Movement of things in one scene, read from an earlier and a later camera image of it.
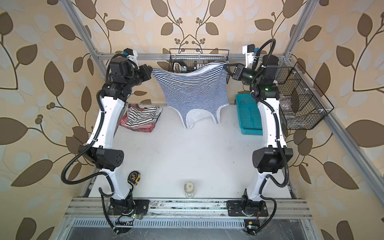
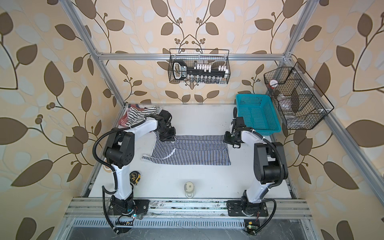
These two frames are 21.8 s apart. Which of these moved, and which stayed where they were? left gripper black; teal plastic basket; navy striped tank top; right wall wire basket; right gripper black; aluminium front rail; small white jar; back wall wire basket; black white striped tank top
Moved: right gripper black; navy striped tank top; left gripper black
Stayed: teal plastic basket; aluminium front rail; black white striped tank top; small white jar; back wall wire basket; right wall wire basket
